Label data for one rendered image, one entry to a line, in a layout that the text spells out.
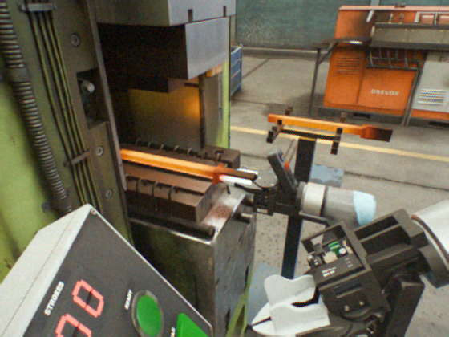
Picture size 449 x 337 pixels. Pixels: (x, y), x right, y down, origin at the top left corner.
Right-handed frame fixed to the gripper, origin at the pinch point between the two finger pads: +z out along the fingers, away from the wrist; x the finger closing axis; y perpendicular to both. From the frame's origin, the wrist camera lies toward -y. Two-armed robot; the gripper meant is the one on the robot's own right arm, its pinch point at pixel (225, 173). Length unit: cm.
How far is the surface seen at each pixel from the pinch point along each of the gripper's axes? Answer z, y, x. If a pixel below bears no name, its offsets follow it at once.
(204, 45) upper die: 2.3, -31.6, -4.8
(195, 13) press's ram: 2.3, -37.5, -8.4
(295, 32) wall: 120, 44, 756
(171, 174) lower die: 14.2, 1.4, -3.2
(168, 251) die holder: 9.1, 15.8, -15.9
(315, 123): -16.6, 0.5, 45.0
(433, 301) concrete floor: -86, 102, 77
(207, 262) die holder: -1.5, 15.5, -15.9
